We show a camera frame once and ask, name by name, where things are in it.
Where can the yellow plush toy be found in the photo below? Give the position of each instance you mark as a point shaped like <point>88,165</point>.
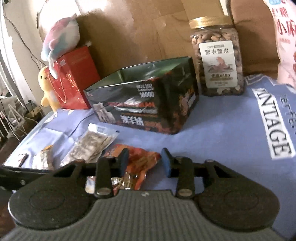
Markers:
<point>49,98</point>

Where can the orange red snack packet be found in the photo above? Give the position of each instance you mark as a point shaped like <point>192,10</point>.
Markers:
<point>139,162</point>

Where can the brown chair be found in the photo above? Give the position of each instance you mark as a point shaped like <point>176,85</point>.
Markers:
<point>254,24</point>

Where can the pastel plush toy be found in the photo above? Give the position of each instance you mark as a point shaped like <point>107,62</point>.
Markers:
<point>61,39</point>

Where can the black printed storage box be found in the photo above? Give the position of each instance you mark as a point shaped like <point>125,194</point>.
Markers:
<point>156,96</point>

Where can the pink white snack bag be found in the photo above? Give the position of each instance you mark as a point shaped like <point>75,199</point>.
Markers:
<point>283,13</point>

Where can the white cable clutter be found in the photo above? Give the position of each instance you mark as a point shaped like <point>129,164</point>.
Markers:
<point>17,120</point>

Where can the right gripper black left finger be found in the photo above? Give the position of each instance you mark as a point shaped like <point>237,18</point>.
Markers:
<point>107,168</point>

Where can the small brown snack packet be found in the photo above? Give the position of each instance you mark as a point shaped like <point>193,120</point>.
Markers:
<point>44,159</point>

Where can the clear dried snack packet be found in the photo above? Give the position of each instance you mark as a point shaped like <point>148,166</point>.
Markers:
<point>91,144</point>

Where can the blue tablecloth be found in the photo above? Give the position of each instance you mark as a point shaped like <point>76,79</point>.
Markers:
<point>253,134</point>

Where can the red gift bag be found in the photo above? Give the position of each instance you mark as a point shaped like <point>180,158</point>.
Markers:
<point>76,72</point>

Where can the nut jar with gold lid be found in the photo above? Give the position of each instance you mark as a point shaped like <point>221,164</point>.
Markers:
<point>217,53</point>

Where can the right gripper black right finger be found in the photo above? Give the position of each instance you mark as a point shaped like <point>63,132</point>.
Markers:
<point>181,168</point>

